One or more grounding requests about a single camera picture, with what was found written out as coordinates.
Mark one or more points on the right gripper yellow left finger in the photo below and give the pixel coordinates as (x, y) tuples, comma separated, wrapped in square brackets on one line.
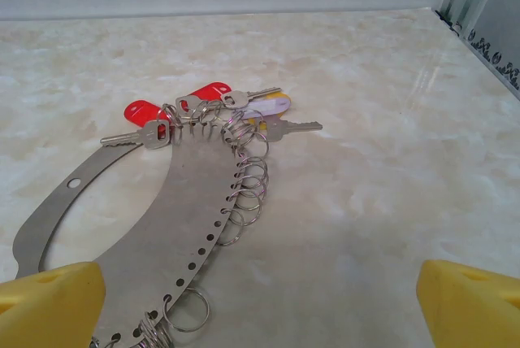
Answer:
[(48, 307)]

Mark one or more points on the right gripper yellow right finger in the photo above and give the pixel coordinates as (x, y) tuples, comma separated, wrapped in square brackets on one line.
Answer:
[(471, 311)]

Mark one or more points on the steel key organizer plate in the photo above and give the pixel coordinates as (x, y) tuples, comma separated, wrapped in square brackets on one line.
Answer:
[(195, 185)]

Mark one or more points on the yellow plastic key tag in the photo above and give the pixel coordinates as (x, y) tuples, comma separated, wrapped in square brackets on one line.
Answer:
[(258, 122), (264, 106)]

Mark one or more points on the silver key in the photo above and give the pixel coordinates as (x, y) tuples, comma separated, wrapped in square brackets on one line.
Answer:
[(276, 130), (185, 103), (237, 98), (152, 134)]

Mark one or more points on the red plastic key tag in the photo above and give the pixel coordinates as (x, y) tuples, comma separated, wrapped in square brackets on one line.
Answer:
[(209, 92), (140, 112)]

